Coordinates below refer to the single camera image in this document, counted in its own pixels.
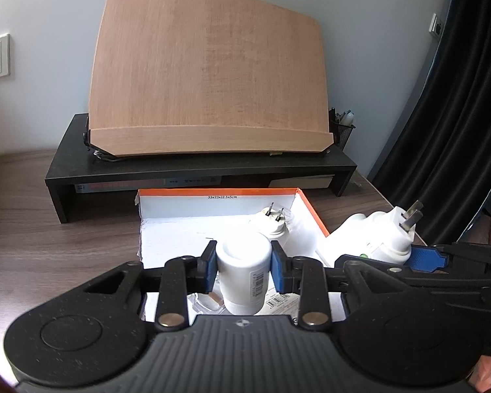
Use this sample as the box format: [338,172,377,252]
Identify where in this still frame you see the white plug-in mosquito repeller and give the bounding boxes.
[317,200,425,270]
[249,202,292,243]

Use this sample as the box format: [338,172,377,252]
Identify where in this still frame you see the black mesh pen holder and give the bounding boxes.
[328,107,356,151]

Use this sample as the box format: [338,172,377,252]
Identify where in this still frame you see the black monitor riser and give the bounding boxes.
[45,113,358,224]

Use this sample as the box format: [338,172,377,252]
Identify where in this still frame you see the white and orange cardboard box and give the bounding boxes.
[136,187,331,321]

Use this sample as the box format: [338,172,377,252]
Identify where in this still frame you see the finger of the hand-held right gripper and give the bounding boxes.
[409,242,491,274]
[335,254,491,292]

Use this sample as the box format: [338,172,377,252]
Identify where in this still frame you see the cardboard sheet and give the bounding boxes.
[84,0,336,160]

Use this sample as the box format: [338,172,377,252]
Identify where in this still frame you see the small white bottle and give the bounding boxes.
[215,238,273,316]

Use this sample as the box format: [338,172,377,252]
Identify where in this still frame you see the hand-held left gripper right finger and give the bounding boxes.
[271,239,397,330]

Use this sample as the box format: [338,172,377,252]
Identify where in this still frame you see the black curtain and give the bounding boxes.
[370,0,491,250]

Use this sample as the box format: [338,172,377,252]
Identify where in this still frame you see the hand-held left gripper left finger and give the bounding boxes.
[84,239,218,332]

